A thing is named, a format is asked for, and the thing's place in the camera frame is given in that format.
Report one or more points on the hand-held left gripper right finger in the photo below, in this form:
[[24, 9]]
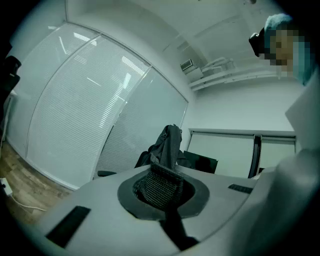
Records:
[[171, 190]]

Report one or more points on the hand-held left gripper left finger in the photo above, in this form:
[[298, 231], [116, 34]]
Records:
[[146, 187]]

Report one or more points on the black backpack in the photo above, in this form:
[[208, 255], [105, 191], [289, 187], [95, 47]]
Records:
[[165, 145]]

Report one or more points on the black armrest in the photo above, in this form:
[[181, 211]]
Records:
[[107, 173]]

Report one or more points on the white roller blind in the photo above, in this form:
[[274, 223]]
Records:
[[222, 152], [277, 152]]

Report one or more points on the glass partition with white blinds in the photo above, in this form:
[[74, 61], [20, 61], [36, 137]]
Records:
[[82, 112]]

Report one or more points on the white pipe bundle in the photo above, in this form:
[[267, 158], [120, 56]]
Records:
[[225, 78]]

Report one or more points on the white ceiling air vent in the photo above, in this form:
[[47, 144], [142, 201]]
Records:
[[186, 65]]

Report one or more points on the white power strip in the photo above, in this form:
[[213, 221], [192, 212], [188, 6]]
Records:
[[5, 187]]

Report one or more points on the person's head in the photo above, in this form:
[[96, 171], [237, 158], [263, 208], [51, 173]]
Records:
[[283, 50]]

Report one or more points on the black window post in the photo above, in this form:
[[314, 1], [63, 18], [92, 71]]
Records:
[[255, 155]]

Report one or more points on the white wall-mounted box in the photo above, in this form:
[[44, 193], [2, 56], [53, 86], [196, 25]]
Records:
[[193, 74]]

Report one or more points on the black head-mounted camera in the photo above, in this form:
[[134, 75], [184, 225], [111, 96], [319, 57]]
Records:
[[257, 42]]

